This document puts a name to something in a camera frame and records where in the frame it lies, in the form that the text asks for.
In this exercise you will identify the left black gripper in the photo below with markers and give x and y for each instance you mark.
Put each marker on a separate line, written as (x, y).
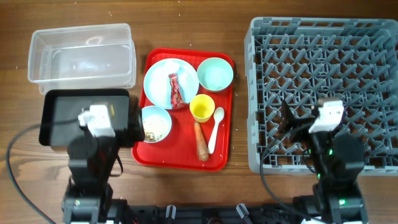
(131, 131)

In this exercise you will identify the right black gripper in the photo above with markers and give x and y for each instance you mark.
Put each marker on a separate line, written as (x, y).
(298, 128)

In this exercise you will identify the blue bowl with food scraps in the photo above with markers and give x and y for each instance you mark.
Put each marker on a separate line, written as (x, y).
(157, 123)

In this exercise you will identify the red snack wrapper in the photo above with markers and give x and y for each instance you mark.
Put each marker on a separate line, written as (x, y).
(176, 99)

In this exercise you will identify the yellow plastic cup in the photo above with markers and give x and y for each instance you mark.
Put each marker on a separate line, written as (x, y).
(202, 107)

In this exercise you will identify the mint green bowl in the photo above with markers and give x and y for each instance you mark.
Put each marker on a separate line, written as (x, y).
(215, 74)

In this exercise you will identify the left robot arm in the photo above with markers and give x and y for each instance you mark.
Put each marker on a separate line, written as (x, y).
(89, 196)

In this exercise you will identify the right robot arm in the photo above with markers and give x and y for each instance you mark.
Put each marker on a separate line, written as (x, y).
(337, 159)

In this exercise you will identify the grey dishwasher rack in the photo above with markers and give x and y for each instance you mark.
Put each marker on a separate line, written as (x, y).
(300, 60)

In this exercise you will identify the light blue plate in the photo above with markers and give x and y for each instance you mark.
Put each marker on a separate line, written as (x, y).
(157, 87)

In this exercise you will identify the red serving tray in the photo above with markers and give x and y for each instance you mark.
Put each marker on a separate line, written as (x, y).
(179, 150)

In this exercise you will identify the white plastic spoon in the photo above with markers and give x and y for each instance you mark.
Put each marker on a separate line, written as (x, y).
(218, 116)

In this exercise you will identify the black plastic bin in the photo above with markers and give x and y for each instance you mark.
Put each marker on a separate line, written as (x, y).
(63, 105)

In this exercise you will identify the clear plastic bin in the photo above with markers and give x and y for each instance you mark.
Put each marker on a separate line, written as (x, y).
(82, 57)

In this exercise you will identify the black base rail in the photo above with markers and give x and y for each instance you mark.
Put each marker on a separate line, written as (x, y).
(264, 214)

